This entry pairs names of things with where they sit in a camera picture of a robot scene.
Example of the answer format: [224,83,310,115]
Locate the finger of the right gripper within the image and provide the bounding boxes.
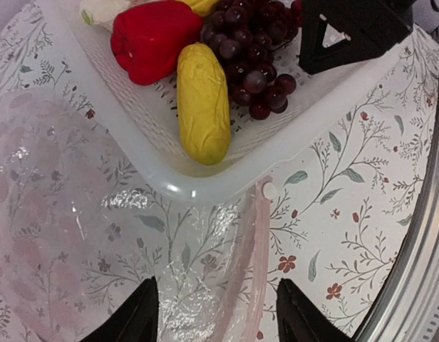
[299,0,414,75]

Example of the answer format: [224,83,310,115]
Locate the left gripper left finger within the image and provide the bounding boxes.
[81,277,159,342]

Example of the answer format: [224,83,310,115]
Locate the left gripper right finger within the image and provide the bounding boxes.
[276,279,353,342]

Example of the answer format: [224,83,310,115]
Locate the clear zip top bag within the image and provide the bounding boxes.
[0,90,269,341]

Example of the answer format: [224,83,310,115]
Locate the yellow corn front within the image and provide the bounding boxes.
[177,43,231,165]

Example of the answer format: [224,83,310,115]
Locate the red bell pepper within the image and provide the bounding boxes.
[110,1,203,86]

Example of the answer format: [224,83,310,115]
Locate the floral tablecloth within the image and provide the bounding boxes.
[0,2,439,341]

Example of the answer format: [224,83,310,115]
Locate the dark red grapes bunch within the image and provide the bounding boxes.
[202,1,302,120]

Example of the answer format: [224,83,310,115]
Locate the yellow lemon back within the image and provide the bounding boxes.
[179,0,218,17]

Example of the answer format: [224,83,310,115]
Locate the white plastic basket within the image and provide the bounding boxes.
[39,1,403,204]

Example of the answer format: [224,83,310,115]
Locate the aluminium front rail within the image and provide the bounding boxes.
[354,27,439,341]

